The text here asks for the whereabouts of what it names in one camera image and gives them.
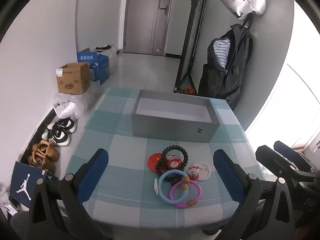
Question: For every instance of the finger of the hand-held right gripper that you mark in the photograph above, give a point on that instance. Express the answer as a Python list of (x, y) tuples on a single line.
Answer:
[(272, 162), (292, 155)]

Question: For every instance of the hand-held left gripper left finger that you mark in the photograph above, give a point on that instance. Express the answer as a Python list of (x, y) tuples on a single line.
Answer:
[(97, 170)]

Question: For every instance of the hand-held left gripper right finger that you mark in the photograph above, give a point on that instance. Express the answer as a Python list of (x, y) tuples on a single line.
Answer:
[(226, 171)]

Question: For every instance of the white round badge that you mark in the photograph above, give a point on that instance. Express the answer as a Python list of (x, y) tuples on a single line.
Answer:
[(203, 172)]

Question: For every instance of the grey box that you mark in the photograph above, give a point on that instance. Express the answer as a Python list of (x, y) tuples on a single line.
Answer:
[(170, 130)]

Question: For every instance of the teal checkered tablecloth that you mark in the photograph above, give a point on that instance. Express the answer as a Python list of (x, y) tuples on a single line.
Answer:
[(120, 155)]

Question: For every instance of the red white figure clip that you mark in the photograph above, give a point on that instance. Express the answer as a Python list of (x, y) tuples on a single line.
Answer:
[(193, 173)]

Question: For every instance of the black white sneaker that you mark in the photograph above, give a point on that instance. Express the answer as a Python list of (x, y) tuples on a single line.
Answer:
[(63, 125), (58, 137)]

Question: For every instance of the red round badge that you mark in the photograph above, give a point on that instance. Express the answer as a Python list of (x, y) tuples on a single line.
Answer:
[(153, 162)]

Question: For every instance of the white hair clip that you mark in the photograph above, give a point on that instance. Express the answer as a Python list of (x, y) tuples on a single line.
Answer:
[(156, 187)]

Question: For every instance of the dark blue shoe box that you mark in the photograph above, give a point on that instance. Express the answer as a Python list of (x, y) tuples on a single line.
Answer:
[(32, 177)]

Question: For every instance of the white plastic bag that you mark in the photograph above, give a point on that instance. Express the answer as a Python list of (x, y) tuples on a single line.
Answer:
[(67, 107)]

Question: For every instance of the clear plastic bag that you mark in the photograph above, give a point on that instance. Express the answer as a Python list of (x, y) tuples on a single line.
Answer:
[(93, 95)]

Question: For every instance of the orange toy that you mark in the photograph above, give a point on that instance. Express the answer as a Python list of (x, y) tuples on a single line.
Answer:
[(189, 90)]

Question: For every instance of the brown cardboard box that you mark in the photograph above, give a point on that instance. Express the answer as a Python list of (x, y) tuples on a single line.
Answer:
[(72, 82)]

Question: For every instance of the blue cardboard box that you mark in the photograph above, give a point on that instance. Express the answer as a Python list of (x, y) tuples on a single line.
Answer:
[(101, 67)]

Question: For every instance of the black hanging jacket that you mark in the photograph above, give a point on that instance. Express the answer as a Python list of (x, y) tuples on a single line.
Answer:
[(232, 67)]

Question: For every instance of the white bag with dark items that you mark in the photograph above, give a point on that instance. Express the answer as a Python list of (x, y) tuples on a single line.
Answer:
[(112, 57)]

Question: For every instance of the striped shirt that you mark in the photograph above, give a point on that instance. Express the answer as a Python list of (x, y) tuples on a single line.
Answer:
[(222, 52)]

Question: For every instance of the grey door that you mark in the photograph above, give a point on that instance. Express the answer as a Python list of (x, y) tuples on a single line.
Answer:
[(140, 17)]

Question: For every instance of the black metal frame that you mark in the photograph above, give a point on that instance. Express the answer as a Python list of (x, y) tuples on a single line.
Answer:
[(192, 30)]

